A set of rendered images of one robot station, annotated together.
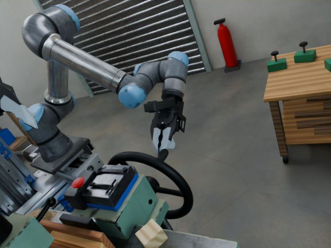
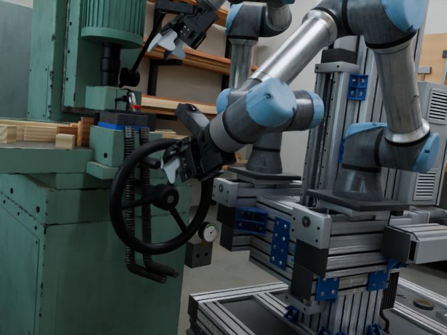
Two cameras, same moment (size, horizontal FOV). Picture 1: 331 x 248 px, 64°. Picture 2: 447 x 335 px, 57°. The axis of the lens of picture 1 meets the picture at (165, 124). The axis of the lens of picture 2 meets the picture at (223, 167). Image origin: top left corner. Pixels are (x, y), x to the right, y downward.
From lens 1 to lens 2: 1.29 m
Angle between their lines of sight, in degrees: 95
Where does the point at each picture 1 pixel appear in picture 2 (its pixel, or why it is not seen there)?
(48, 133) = (347, 157)
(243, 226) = not seen: outside the picture
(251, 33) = not seen: outside the picture
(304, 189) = not seen: outside the picture
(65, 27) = (360, 10)
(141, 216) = (98, 151)
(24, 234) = (100, 90)
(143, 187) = (108, 137)
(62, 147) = (341, 185)
